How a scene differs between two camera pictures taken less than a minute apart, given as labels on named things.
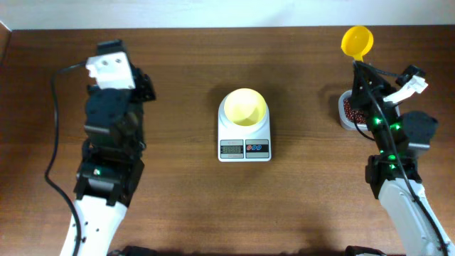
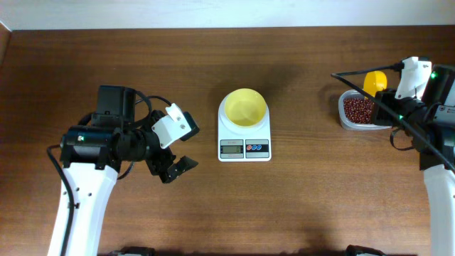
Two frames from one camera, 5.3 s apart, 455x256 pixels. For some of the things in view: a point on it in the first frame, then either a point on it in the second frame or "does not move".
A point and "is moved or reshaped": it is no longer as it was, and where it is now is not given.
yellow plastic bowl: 244,107 does not move
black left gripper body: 144,87 to 158,153
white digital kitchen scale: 243,144 does not move
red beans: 356,115 does not move
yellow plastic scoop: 357,41 is moved or reshaped
